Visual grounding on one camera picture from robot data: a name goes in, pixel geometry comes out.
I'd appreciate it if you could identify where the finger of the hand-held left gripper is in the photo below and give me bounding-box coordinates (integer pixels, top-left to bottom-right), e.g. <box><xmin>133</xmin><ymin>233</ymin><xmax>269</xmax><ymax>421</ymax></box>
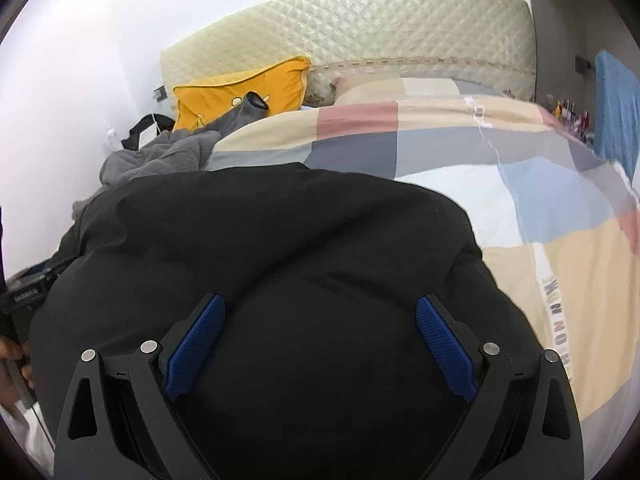
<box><xmin>36</xmin><ymin>255</ymin><xmax>79</xmax><ymax>286</ymax></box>

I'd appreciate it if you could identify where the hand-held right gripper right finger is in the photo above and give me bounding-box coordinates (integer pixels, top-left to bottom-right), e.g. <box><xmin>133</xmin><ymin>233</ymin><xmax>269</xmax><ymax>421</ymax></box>
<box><xmin>415</xmin><ymin>294</ymin><xmax>586</xmax><ymax>480</ymax></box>

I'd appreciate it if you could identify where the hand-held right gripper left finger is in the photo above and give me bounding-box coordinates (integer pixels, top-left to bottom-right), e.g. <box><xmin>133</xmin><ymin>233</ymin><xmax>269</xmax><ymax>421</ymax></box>
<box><xmin>52</xmin><ymin>293</ymin><xmax>227</xmax><ymax>480</ymax></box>

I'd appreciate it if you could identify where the black puffer jacket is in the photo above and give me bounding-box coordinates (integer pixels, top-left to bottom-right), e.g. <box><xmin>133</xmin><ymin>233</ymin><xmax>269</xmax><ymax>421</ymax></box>
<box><xmin>27</xmin><ymin>162</ymin><xmax>576</xmax><ymax>480</ymax></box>

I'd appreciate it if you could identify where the person's left hand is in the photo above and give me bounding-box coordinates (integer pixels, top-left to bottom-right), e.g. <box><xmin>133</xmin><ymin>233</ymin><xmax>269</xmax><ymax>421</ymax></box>
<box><xmin>0</xmin><ymin>337</ymin><xmax>36</xmax><ymax>392</ymax></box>

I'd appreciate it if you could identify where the black bag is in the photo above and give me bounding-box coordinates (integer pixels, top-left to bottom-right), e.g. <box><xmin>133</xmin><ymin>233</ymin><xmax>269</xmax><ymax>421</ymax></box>
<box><xmin>120</xmin><ymin>114</ymin><xmax>176</xmax><ymax>152</ymax></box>

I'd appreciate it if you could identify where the grey fleece sweater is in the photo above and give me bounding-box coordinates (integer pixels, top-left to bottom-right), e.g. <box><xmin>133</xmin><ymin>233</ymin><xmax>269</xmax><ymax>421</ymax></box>
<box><xmin>72</xmin><ymin>91</ymin><xmax>271</xmax><ymax>221</ymax></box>

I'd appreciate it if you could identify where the pastel checked quilt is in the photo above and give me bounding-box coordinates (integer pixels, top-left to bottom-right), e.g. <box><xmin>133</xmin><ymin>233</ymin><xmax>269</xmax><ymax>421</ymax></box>
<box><xmin>205</xmin><ymin>76</ymin><xmax>636</xmax><ymax>480</ymax></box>

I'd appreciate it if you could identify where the cluster of small bottles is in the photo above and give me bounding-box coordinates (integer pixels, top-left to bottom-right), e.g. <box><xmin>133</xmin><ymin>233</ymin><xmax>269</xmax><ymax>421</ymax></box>
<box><xmin>545</xmin><ymin>94</ymin><xmax>596</xmax><ymax>143</ymax></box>

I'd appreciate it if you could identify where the pink pillow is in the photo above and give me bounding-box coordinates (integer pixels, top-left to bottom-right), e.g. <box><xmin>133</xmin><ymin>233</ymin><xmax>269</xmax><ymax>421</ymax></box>
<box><xmin>332</xmin><ymin>74</ymin><xmax>406</xmax><ymax>106</ymax></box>

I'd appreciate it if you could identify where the yellow pillow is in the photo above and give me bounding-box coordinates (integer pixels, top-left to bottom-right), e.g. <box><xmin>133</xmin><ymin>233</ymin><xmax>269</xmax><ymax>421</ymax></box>
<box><xmin>172</xmin><ymin>56</ymin><xmax>312</xmax><ymax>133</ymax></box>

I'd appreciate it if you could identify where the blue towel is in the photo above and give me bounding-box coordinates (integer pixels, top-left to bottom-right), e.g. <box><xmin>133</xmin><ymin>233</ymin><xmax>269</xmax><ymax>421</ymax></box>
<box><xmin>594</xmin><ymin>50</ymin><xmax>640</xmax><ymax>181</ymax></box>

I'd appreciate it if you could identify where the cream quilted headboard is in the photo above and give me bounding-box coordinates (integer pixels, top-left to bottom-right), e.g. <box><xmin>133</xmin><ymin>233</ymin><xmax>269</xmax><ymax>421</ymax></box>
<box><xmin>160</xmin><ymin>0</ymin><xmax>538</xmax><ymax>111</ymax></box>

